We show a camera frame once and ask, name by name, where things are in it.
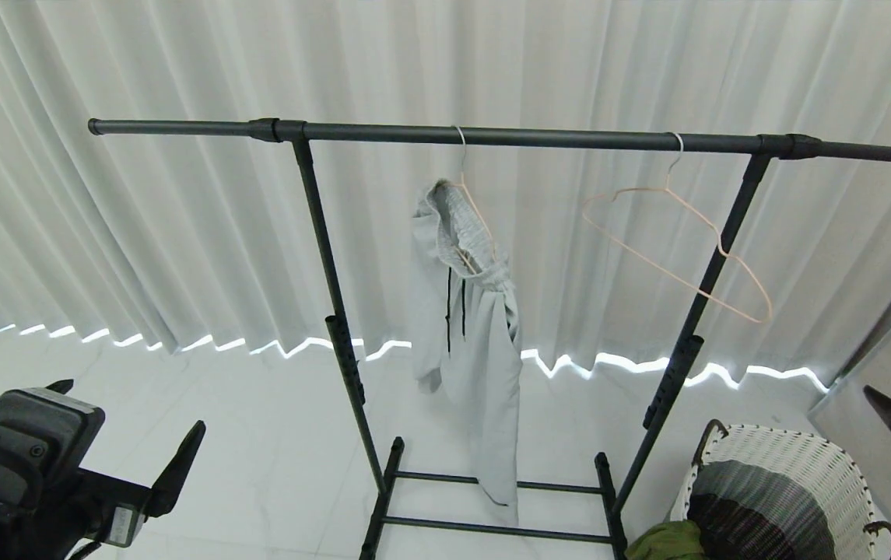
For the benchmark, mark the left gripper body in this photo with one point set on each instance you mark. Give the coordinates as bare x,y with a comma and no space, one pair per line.
40,537

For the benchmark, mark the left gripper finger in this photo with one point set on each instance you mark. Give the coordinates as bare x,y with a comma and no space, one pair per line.
177,474
60,386

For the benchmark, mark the pink clothes hanger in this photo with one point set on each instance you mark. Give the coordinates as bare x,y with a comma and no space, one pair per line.
462,155
647,256

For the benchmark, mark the white laundry basket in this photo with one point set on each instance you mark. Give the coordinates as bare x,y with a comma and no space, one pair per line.
803,451

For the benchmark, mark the black clothes rack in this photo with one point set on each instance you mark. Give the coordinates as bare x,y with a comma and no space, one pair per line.
570,141

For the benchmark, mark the white curtain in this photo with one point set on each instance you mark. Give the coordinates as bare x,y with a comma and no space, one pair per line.
180,233

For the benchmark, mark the green garment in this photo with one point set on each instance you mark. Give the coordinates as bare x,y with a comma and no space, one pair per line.
667,543

